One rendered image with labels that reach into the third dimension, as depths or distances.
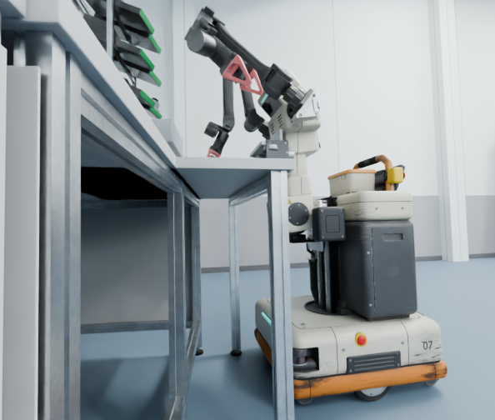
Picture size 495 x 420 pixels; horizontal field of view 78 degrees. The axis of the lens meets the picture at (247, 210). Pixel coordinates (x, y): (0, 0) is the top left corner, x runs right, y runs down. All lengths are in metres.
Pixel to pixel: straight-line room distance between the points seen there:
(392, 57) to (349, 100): 1.16
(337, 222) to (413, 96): 5.08
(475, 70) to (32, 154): 7.25
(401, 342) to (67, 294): 1.28
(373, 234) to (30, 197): 1.21
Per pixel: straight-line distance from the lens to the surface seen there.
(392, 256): 1.38
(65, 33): 0.29
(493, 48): 7.82
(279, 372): 0.91
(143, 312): 1.82
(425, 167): 6.06
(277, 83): 1.28
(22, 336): 0.27
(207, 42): 0.93
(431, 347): 1.51
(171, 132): 0.82
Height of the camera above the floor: 0.69
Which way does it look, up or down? 3 degrees up
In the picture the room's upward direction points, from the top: 1 degrees counter-clockwise
